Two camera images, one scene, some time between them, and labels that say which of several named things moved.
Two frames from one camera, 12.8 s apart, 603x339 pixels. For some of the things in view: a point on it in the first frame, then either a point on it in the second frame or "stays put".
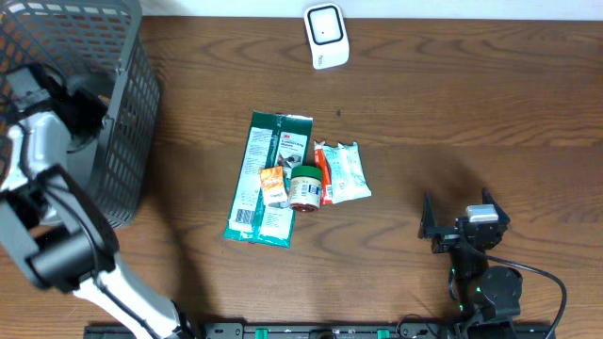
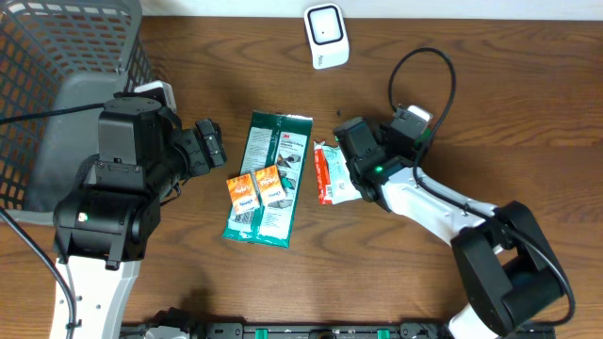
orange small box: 273,186 stays put
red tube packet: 322,160 stays put
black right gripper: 448,237 -> 414,153
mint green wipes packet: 348,178 stays put
